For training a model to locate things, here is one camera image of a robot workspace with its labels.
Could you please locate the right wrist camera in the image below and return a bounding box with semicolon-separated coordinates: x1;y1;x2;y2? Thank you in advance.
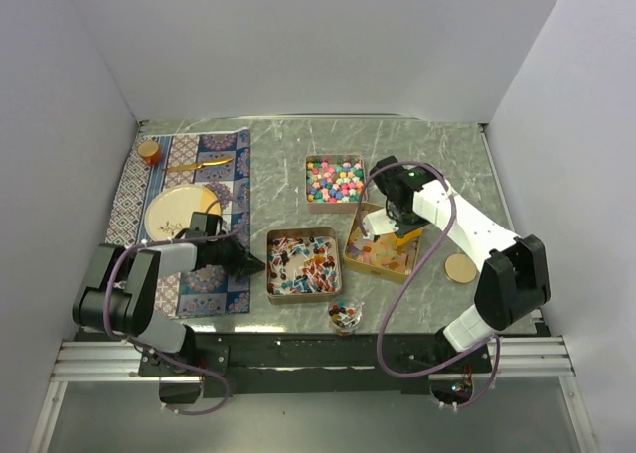
361;209;398;237

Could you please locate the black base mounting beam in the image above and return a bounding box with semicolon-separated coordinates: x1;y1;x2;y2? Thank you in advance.
138;333;492;395

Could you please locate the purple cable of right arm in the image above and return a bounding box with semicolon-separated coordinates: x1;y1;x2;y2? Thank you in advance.
356;160;501;410

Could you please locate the aluminium rail frame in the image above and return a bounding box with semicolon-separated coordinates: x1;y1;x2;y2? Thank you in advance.
30;118;596;452

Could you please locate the clear glass jar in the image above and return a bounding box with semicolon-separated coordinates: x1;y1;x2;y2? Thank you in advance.
327;296;363;336

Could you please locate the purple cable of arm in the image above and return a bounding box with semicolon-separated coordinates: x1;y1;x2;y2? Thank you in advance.
356;160;501;410
101;197;249;417

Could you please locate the orange cup with lid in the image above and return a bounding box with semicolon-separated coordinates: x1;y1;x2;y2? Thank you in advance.
137;139;162;167

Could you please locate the round wooden jar lid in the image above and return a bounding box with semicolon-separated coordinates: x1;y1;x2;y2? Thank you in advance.
444;253;478;284

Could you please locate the patterned mandala placemat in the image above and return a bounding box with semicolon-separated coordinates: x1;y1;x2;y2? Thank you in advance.
105;128;250;319

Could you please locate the pink tin of star candies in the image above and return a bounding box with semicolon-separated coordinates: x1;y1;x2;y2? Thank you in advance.
305;154;368;214

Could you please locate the yellow round plate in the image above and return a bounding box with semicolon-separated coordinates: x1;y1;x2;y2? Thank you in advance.
144;185;217;241

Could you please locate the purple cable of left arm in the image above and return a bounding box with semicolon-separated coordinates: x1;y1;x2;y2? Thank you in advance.
101;197;249;417

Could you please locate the yellow plastic scoop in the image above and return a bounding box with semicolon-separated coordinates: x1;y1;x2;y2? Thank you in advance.
396;226;424;247

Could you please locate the yellow tin of popsicle candies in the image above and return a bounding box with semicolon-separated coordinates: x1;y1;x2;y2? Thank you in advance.
343;217;420;283

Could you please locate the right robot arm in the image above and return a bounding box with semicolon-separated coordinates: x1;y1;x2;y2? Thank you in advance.
362;156;551;373

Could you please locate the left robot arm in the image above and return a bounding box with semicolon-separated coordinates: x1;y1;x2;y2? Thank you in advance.
72;212;265;376

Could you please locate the gold knife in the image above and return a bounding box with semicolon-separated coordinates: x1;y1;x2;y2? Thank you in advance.
164;157;234;173

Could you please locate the gold tin of lollipops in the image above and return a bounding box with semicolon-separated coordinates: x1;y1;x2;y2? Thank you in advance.
266;226;343;305

